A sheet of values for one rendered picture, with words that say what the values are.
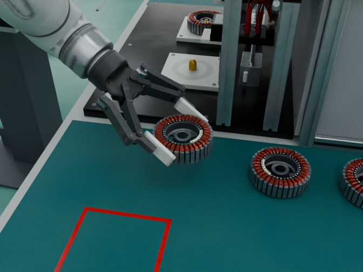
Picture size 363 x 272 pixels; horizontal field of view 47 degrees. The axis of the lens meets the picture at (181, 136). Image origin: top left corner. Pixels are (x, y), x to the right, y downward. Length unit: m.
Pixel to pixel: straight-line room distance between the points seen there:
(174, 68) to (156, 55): 0.11
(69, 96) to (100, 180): 1.66
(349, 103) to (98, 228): 0.53
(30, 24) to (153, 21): 0.72
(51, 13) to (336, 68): 0.50
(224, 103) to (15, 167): 1.34
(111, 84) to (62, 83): 1.82
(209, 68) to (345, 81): 0.38
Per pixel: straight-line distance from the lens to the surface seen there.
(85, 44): 0.77
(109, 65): 0.76
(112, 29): 3.16
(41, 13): 0.67
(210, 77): 1.04
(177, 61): 1.11
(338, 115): 0.89
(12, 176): 2.00
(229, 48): 0.82
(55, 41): 0.78
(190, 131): 0.80
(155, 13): 1.42
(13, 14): 0.66
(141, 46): 1.22
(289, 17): 0.79
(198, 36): 1.24
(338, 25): 0.78
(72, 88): 2.52
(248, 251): 0.71
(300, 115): 0.88
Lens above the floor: 1.33
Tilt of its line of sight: 39 degrees down
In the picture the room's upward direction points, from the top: straight up
